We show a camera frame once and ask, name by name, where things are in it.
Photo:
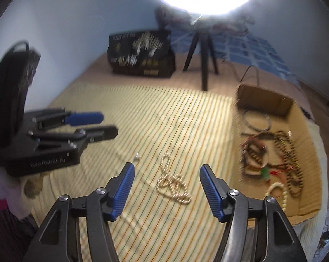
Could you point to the black tripod stand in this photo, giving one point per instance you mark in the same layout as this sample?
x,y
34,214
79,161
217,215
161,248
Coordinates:
x,y
202,36

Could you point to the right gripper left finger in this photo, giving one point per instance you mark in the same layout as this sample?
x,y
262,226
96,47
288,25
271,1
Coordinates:
x,y
118,189

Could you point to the black snack bag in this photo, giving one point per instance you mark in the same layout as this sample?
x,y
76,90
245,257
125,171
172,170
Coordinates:
x,y
142,53

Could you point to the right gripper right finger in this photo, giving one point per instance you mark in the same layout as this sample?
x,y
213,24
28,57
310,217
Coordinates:
x,y
214,192

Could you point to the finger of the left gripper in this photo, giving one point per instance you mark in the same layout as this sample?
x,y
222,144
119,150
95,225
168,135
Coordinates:
x,y
100,133
84,118

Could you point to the blue checkered bed sheet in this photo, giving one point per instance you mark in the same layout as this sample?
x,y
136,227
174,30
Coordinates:
x,y
251,50

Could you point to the yellow striped cloth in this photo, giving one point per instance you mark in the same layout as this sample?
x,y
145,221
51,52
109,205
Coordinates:
x,y
174,131

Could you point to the floral folded quilt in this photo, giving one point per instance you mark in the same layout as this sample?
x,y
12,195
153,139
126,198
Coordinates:
x,y
235,23

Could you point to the gloved left hand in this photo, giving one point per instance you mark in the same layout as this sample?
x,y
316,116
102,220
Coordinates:
x,y
20,192

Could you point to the cardboard box tray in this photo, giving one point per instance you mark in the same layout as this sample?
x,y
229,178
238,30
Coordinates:
x,y
295,176

